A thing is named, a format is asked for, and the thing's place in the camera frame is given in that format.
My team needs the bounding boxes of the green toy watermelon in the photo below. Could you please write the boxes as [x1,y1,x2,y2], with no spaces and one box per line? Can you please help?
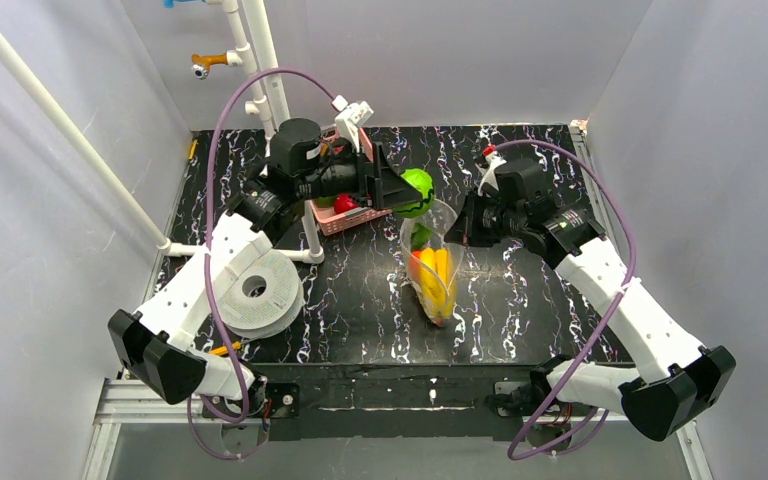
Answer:
[393,168,435,218]

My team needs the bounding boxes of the red toy pepper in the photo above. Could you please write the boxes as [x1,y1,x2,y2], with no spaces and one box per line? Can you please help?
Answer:
[333,193,360,215]

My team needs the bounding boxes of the green toy vegetable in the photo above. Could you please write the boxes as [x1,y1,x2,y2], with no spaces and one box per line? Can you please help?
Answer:
[314,196,336,209]

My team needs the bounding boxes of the yellow toy bananas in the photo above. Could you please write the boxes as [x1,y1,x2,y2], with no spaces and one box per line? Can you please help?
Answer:
[418,247,455,326]

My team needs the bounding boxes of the clear polka dot zip bag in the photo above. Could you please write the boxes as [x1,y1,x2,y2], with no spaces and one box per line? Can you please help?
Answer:
[399,199,465,327]

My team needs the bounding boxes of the orange toy carrot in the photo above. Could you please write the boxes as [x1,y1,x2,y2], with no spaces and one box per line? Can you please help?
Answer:
[408,223,433,277]

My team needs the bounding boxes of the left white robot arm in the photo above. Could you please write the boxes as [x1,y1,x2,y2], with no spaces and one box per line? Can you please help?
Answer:
[107,118,423,405]

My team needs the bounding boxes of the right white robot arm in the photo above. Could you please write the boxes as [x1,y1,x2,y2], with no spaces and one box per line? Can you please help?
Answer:
[444,158,737,441]

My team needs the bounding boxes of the pink plastic basket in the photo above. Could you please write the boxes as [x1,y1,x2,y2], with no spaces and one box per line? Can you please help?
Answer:
[305,127,391,236]

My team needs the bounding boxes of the orange toy faucet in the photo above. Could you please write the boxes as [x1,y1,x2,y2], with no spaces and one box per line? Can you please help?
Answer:
[191,53,228,80]

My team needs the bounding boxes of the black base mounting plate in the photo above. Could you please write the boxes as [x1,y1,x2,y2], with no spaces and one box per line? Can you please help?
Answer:
[199,360,637,443]

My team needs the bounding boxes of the blue toy faucet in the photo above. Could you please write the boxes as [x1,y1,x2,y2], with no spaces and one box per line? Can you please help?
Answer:
[163,0,207,8]

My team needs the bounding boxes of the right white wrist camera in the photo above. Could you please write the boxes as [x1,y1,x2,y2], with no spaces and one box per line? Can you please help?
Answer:
[475,145,506,196]

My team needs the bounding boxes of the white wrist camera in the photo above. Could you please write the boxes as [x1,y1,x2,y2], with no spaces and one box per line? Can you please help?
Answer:
[331,95,374,154]
[475,145,506,196]

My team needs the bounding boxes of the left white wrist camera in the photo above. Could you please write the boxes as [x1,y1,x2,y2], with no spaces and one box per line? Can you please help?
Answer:
[331,95,374,154]

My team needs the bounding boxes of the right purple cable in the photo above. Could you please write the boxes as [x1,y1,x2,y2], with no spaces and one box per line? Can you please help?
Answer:
[493,139,638,462]

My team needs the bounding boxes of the purple cable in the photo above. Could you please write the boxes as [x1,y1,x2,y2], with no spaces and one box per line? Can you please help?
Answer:
[493,139,638,462]
[187,67,342,462]

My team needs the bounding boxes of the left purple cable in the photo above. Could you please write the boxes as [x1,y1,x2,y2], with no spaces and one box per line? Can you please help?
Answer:
[187,67,342,462]

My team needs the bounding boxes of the white PVC pipe frame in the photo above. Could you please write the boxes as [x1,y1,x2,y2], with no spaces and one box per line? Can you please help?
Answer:
[0,0,327,265]

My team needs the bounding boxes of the orange handled screwdriver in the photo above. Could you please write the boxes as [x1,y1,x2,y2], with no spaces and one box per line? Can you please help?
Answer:
[209,341,245,357]

